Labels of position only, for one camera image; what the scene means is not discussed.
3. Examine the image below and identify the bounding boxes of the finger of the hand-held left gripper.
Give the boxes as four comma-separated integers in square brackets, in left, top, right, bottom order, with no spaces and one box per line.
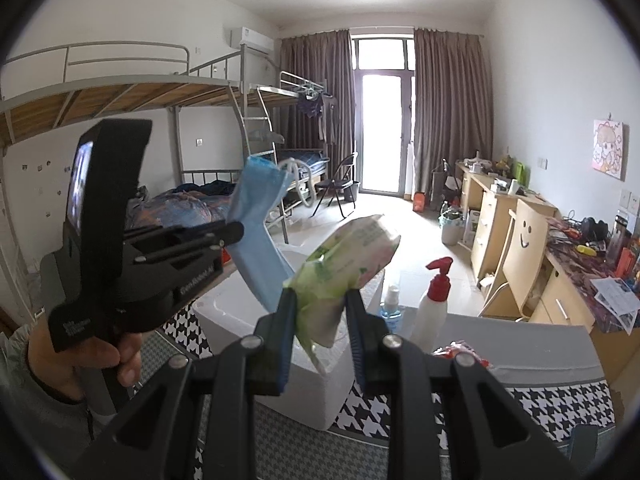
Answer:
[125,221,246,267]

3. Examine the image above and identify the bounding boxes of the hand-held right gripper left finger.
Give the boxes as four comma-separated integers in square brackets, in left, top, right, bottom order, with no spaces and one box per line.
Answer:
[65,287,301,480]

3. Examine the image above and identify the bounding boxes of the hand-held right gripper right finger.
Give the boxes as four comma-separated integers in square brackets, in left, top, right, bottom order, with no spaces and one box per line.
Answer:
[346,291,568,480]

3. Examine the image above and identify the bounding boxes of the blue face mask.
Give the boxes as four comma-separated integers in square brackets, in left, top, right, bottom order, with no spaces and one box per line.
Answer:
[226,155,313,313]

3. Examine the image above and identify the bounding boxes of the white foam box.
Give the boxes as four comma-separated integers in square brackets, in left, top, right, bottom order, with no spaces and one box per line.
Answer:
[192,250,386,431]

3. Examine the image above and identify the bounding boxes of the green pink wet wipes pack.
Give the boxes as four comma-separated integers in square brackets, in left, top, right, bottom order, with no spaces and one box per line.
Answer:
[282,214,402,361]

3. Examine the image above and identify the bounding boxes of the person's left forearm grey sleeve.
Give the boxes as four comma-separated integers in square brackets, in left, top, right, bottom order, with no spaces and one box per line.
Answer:
[0,322,96,461]

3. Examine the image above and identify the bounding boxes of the person's left hand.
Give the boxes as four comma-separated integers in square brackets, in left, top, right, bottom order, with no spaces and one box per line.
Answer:
[27,324,144,402]

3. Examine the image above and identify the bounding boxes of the blue orange quilt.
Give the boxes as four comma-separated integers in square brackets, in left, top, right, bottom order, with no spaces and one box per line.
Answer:
[125,182,238,233]

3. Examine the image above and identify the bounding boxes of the blue liquid spray bottle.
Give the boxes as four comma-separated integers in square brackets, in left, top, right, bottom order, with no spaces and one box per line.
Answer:
[380,284,403,333]

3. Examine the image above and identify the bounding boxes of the white bottle with red pump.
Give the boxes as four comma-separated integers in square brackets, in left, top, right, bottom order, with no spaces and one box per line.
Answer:
[411,256,455,353]

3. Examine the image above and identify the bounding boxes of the red snack packet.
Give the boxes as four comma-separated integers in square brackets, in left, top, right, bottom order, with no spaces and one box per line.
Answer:
[431,341,493,368]

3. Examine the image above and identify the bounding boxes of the blue checked mattress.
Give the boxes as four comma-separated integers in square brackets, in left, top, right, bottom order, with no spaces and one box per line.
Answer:
[277,149,331,173]

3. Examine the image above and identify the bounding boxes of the white bucket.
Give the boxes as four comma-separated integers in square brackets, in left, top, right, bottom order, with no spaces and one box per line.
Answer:
[439,210,468,246]

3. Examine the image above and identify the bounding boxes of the black folding chair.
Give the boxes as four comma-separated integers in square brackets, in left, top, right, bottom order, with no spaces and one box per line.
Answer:
[312,152,360,218]

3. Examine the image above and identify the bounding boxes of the light wooden desk with drawers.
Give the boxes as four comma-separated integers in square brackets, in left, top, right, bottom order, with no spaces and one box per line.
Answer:
[455,160,558,286]

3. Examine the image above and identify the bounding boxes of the large grey metal bunk bed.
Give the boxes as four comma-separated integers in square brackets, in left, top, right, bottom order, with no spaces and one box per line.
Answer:
[0,42,288,281]

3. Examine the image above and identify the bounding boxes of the hanging dark clothes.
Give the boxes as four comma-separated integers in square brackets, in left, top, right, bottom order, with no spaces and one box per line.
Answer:
[296,95,326,121]

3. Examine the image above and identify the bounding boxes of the small grey metal bunk bed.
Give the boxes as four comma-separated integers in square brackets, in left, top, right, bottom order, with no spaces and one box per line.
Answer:
[257,71,333,206]

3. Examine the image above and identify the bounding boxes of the wooden chair with smiley face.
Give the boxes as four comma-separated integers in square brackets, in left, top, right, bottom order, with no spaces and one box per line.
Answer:
[480,199,551,321]

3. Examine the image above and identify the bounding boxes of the brown curtain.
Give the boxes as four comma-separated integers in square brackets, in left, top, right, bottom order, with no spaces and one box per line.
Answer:
[414,27,493,191]
[279,30,357,181]

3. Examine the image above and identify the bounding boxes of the glass balcony door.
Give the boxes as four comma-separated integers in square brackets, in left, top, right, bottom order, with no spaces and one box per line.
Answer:
[351,35,417,196]

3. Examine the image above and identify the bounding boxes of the white air conditioner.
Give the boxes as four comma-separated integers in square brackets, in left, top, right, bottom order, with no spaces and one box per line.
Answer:
[229,26,275,52]

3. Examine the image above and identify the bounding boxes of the black white houndstooth mat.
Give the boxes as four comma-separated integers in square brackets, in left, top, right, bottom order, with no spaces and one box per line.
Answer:
[100,305,613,480]

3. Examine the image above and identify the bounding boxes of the wooden desk with patterned cover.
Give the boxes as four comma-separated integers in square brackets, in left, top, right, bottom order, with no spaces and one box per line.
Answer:
[530,210,640,371]

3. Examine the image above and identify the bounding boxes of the black headphones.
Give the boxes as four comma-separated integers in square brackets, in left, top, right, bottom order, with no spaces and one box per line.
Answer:
[580,216,608,241]

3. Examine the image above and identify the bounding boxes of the printed paper sheets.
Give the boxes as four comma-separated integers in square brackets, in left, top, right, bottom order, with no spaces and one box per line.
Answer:
[590,275,640,333]

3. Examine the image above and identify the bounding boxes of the row of desk bottles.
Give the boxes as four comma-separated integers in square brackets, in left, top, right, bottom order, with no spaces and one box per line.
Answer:
[605,210,640,281]

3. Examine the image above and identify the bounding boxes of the pink wall poster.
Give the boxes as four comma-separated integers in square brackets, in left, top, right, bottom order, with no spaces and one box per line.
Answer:
[592,119,627,182]

